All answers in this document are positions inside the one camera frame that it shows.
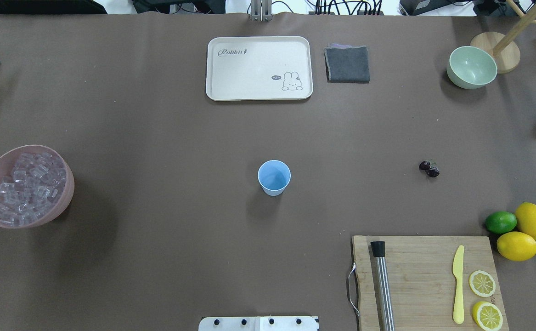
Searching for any yellow lemon lower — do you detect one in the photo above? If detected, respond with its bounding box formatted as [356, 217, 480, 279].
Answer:
[497, 231, 536, 262]

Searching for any cream rabbit tray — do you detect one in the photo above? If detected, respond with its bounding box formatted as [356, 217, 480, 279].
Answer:
[205, 36, 313, 101]

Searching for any pile of clear ice cubes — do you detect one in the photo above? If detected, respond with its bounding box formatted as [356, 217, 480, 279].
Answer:
[0, 152, 68, 228]

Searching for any lemon slice lower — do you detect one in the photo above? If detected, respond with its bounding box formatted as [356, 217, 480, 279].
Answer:
[472, 301, 504, 331]

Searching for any mint green bowl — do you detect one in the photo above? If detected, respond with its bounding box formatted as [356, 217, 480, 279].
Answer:
[446, 46, 497, 89]

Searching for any light blue plastic cup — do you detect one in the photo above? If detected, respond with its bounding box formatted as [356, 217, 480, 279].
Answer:
[258, 160, 291, 196]

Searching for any yellow lemon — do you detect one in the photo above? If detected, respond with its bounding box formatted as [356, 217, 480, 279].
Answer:
[515, 202, 536, 240]
[497, 231, 536, 262]

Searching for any aluminium frame post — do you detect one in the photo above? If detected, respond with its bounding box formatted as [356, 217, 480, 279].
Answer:
[249, 0, 273, 22]

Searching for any wooden cutting board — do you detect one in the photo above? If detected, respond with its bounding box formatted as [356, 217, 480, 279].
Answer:
[352, 235, 497, 331]

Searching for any grey folded cloth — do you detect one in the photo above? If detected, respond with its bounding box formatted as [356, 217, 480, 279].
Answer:
[324, 44, 371, 83]

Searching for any steel muddler black tip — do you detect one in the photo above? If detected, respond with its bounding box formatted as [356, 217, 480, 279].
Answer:
[371, 241, 395, 331]

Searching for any yellow lemon upper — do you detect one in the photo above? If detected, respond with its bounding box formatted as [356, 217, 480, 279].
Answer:
[515, 202, 536, 240]

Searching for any lemon slice upper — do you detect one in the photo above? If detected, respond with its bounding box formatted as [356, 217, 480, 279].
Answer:
[468, 270, 497, 298]

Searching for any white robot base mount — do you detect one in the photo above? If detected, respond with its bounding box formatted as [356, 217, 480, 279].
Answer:
[198, 316, 320, 331]

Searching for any green lime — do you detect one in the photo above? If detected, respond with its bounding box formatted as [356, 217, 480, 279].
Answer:
[484, 211, 517, 234]

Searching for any lemon slice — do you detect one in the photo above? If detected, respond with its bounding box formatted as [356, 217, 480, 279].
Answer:
[472, 301, 504, 331]
[468, 270, 497, 298]

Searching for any wooden mug tree stand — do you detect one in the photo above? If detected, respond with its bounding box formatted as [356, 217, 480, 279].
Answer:
[470, 0, 536, 74]

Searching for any dark cherry left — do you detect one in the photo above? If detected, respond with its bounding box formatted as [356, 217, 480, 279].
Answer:
[418, 160, 432, 171]

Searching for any yellow plastic knife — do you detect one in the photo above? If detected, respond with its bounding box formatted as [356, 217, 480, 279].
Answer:
[452, 245, 465, 325]

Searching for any pink bowl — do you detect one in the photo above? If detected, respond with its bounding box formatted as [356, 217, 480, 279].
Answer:
[0, 145, 74, 228]

